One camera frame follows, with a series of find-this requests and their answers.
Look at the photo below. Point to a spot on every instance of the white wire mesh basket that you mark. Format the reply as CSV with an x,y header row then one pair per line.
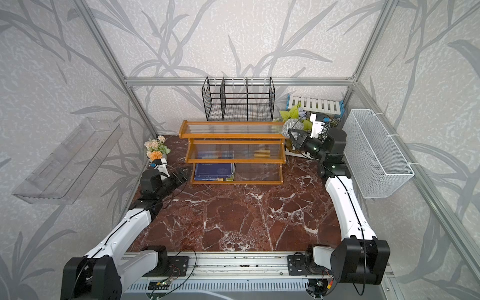
x,y
375,160

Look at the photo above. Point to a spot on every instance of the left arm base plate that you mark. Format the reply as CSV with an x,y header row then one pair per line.
x,y
174,266

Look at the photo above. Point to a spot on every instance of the white and blue slatted crate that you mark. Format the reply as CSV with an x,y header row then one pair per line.
x,y
333,108

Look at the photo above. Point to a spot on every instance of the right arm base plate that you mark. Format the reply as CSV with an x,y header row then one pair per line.
x,y
298,266

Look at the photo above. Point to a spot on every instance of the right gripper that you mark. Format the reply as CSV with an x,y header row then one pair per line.
x,y
301,142

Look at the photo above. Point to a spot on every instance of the flower pot with orange flowers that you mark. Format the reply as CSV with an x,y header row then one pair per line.
x,y
156,149

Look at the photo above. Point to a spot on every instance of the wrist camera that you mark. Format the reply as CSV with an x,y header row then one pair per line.
x,y
161,166
320,124

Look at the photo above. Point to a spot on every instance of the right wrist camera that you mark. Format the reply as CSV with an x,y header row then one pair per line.
x,y
320,124

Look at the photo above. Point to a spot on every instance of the aluminium rail frame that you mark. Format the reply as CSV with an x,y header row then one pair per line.
x,y
241,266

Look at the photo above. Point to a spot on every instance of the blue book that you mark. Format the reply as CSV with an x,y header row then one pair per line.
x,y
214,172

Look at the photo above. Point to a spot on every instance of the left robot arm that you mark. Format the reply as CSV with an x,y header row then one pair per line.
x,y
107,271

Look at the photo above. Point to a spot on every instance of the clear acrylic wall shelf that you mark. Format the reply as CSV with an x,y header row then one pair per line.
x,y
61,178

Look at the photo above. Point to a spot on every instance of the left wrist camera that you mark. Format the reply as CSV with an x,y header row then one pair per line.
x,y
161,166

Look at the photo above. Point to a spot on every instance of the green potted plant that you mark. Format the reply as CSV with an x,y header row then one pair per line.
x,y
297,112

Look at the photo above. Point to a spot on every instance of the orange wooden bookshelf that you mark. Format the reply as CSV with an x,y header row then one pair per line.
x,y
256,148

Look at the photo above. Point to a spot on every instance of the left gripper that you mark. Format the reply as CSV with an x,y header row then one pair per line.
x,y
181,175

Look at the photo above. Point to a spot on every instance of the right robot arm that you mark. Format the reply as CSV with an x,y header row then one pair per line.
x,y
360,258

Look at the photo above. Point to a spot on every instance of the black wire mesh organizer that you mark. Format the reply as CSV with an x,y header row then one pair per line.
x,y
245,100

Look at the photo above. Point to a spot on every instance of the grey striped fluffy cloth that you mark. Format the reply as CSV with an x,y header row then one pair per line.
x,y
291,124

